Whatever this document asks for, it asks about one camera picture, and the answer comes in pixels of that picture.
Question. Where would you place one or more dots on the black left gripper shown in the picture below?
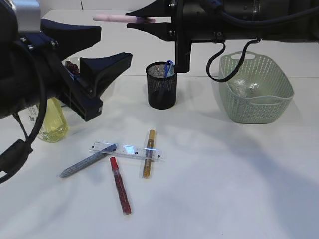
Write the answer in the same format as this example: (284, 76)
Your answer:
(39, 73)

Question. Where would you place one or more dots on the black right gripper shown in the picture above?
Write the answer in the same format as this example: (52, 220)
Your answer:
(193, 21)

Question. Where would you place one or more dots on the dark purple grape bunch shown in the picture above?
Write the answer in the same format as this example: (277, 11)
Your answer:
(72, 68)

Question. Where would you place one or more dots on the pink purple capped scissors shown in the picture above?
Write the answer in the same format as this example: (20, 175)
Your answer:
(122, 19)

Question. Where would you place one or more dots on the blue capped scissors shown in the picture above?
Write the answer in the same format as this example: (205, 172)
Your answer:
(163, 85)

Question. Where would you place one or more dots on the yellow tea plastic bottle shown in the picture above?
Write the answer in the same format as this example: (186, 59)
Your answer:
(55, 126)

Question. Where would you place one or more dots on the clear plastic sheet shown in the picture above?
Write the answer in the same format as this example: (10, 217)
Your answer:
(244, 88)

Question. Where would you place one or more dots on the right black blue robot arm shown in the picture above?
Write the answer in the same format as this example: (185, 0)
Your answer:
(291, 21)

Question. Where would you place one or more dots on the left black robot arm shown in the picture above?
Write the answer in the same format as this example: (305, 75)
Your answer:
(8, 34)

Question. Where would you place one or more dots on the black mesh pen holder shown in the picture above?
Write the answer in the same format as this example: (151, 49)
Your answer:
(155, 74)

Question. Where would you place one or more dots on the gold glitter pen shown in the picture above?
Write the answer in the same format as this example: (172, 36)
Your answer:
(149, 152)

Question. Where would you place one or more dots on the silver glitter pen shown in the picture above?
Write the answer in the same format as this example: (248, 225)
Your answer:
(87, 162)

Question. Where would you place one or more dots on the green plastic woven basket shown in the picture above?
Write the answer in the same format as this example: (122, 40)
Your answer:
(276, 92)

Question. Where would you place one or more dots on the clear plastic ruler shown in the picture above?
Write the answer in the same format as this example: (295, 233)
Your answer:
(129, 151)

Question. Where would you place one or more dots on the red glitter pen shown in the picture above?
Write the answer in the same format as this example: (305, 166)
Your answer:
(120, 187)

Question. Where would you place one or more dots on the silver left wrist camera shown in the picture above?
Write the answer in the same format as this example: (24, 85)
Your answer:
(28, 14)

